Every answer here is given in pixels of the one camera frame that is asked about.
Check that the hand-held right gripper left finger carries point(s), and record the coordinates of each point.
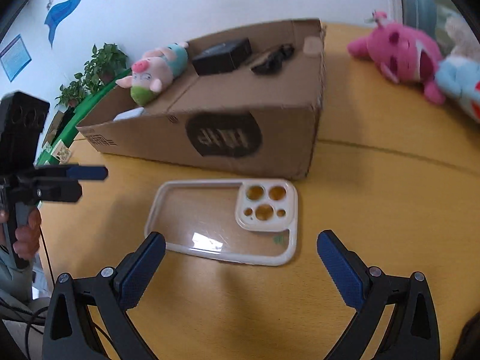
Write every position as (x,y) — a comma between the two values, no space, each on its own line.
(142,270)

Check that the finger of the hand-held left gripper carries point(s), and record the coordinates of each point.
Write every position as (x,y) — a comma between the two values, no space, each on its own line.
(86,172)
(56,191)

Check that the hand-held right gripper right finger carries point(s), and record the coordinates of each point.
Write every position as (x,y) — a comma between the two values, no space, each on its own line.
(339,266)

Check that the clear white phone case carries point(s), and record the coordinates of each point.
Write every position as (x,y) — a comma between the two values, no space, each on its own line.
(195,213)

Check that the pink pig plush teal shirt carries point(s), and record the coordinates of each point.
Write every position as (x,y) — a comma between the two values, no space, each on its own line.
(157,71)

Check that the brown cardboard box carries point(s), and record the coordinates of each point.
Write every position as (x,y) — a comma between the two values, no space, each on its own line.
(285,138)

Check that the person's left forearm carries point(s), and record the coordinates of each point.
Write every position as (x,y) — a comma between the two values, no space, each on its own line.
(13,277)

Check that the wooden desktop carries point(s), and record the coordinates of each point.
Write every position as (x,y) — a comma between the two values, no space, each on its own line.
(375,195)

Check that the person's left hand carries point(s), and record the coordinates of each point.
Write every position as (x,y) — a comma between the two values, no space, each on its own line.
(28,238)

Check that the small green potted plant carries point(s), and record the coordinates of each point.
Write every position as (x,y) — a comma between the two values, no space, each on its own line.
(71,95)

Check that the small white packet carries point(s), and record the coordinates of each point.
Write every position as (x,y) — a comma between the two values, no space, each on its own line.
(129,114)

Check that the large green potted plant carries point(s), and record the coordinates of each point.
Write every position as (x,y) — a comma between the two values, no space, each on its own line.
(107,65)

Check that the black rectangular box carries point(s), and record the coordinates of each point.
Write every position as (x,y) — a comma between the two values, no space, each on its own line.
(221,58)

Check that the black sunglasses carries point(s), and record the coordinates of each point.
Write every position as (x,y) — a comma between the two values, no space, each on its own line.
(270,62)

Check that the light blue plush toy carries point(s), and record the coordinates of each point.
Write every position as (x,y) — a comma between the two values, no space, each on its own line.
(457,78)

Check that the magenta plush toy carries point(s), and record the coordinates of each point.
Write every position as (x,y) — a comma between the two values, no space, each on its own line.
(397,48)

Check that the beige plush toy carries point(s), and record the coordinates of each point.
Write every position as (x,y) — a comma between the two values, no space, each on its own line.
(465,33)

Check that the blue water jug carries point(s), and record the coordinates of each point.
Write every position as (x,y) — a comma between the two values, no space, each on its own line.
(420,0)

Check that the green curved rail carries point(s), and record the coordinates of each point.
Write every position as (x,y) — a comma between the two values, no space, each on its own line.
(90,105)

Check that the blue framed wall poster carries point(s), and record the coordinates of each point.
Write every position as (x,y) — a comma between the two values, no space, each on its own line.
(14,58)

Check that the blue wave wall decoration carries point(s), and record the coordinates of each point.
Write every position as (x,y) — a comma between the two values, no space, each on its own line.
(65,7)

